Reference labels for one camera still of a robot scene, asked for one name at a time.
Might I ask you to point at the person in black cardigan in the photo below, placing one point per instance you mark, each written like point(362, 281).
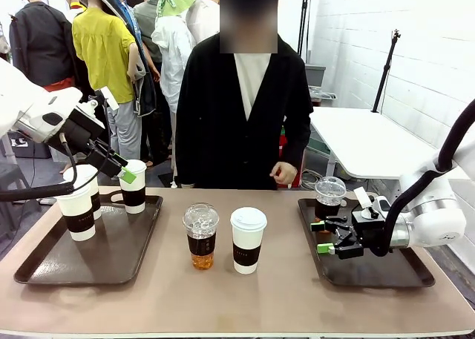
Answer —
point(222, 131)

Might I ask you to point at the grey plastic crate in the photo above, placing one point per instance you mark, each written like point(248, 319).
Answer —
point(315, 75)

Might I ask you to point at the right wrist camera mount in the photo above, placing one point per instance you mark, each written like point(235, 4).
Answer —
point(380, 205)

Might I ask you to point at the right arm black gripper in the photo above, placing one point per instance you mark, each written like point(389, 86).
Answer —
point(371, 229)

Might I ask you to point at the black tripod stand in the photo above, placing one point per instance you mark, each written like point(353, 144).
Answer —
point(386, 70)

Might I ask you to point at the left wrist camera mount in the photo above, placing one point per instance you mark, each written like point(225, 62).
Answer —
point(109, 98)

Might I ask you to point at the dark brown serving tray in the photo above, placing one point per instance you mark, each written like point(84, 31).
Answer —
point(111, 250)
point(371, 272)

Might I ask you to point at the person right forearm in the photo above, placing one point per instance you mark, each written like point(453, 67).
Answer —
point(183, 150)

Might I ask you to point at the black equipment case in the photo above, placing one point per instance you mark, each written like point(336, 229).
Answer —
point(22, 146)

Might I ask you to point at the mannequin in white shirt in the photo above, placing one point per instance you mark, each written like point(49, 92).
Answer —
point(202, 20)

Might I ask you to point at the black light stand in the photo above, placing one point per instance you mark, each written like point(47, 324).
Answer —
point(304, 20)

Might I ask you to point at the person in blue shirt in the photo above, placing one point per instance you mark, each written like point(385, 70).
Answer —
point(131, 23)

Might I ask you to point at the red garment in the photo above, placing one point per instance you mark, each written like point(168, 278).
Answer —
point(59, 84)

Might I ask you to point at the person left hand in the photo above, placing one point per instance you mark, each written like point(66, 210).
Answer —
point(285, 173)

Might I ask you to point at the clear iced tea cup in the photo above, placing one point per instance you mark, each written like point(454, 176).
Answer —
point(330, 190)
point(201, 244)

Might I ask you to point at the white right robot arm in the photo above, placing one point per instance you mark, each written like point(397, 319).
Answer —
point(438, 213)

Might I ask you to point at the green storage box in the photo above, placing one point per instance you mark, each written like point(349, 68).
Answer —
point(316, 146)

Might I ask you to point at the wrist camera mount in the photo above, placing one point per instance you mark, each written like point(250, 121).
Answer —
point(109, 98)
point(380, 205)

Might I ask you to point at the white desk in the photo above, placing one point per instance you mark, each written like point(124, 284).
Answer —
point(371, 142)

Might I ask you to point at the person left forearm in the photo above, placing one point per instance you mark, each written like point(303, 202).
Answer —
point(298, 146)

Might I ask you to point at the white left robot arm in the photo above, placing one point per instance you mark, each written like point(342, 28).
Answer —
point(37, 105)

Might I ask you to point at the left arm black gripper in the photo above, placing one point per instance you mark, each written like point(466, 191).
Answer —
point(83, 131)

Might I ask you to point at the white paper cup black sleeve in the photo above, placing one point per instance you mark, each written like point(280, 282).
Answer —
point(248, 235)
point(134, 198)
point(85, 170)
point(76, 209)

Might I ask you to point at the mannequin with red collar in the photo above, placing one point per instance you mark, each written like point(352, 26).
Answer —
point(72, 12)

